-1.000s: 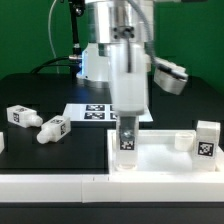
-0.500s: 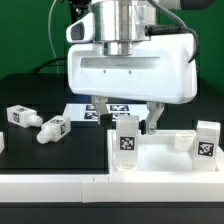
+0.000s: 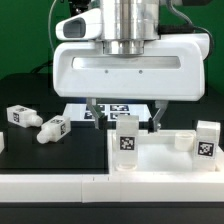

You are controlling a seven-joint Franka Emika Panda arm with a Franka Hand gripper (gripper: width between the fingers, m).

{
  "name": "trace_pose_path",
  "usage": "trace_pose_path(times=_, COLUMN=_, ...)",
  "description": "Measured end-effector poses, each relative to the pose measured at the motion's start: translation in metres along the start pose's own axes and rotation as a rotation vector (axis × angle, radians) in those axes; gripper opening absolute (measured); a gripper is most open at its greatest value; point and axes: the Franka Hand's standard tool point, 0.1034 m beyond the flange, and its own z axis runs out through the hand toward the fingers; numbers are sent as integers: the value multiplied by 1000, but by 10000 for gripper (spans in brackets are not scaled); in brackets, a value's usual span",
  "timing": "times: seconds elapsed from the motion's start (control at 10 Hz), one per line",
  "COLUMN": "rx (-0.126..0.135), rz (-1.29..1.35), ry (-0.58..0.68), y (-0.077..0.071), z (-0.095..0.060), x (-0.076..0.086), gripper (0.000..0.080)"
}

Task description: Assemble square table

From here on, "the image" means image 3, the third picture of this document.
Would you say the black cable bundle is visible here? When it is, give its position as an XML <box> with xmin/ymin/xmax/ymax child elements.
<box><xmin>30</xmin><ymin>59</ymin><xmax>54</xmax><ymax>75</ymax></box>

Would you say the white marker base sheet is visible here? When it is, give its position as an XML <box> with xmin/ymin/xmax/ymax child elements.
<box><xmin>63</xmin><ymin>104</ymin><xmax>151</xmax><ymax>122</ymax></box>

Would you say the white square tabletop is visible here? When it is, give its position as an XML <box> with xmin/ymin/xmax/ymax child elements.
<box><xmin>108</xmin><ymin>130</ymin><xmax>224</xmax><ymax>173</ymax></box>

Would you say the white front fence bar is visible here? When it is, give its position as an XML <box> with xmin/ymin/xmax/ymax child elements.
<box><xmin>0</xmin><ymin>173</ymin><xmax>224</xmax><ymax>203</ymax></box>

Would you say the white cable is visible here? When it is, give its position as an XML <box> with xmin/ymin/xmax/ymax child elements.
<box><xmin>47</xmin><ymin>0</ymin><xmax>61</xmax><ymax>58</ymax></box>

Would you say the white left fence piece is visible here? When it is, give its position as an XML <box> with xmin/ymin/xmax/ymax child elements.
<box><xmin>0</xmin><ymin>132</ymin><xmax>5</xmax><ymax>154</ymax></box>

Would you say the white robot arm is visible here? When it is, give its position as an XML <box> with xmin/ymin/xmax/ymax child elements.
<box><xmin>53</xmin><ymin>0</ymin><xmax>214</xmax><ymax>132</ymax></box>

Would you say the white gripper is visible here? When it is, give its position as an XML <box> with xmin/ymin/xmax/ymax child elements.
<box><xmin>53</xmin><ymin>8</ymin><xmax>210</xmax><ymax>132</ymax></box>

